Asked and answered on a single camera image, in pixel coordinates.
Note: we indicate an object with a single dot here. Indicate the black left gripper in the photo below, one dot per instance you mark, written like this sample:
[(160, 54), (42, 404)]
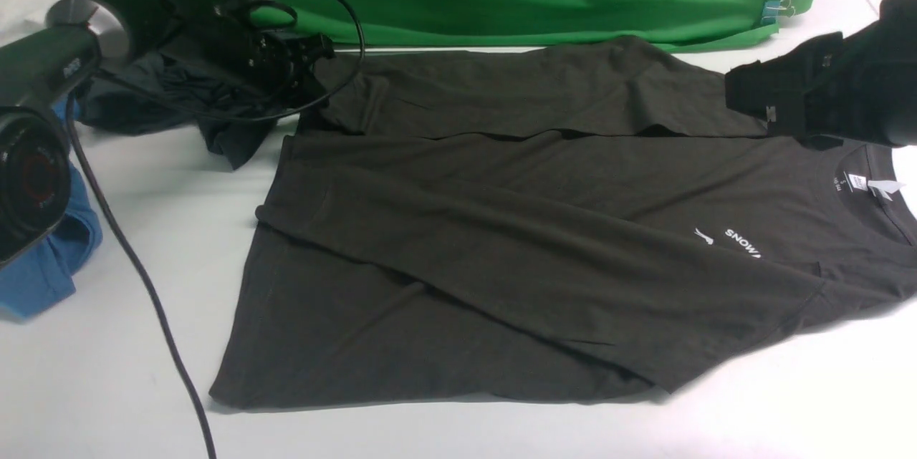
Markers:
[(244, 57)]

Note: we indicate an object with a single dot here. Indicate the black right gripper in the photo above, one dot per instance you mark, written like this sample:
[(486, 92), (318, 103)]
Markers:
[(816, 90)]

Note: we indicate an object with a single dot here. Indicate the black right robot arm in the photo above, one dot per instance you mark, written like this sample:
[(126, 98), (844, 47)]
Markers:
[(891, 80)]

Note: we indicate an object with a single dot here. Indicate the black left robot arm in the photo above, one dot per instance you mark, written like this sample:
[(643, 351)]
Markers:
[(89, 38)]

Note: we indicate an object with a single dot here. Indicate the blue binder clip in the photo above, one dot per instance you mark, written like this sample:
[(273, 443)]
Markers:
[(773, 10)]

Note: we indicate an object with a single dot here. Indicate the dark teal crumpled garment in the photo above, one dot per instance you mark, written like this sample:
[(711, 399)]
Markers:
[(156, 94)]

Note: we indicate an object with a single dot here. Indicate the white crumpled garment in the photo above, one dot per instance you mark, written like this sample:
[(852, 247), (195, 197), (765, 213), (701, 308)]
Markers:
[(20, 18)]

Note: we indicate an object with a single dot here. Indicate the blue crumpled garment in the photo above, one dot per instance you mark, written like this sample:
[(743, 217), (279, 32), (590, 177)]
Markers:
[(43, 276)]

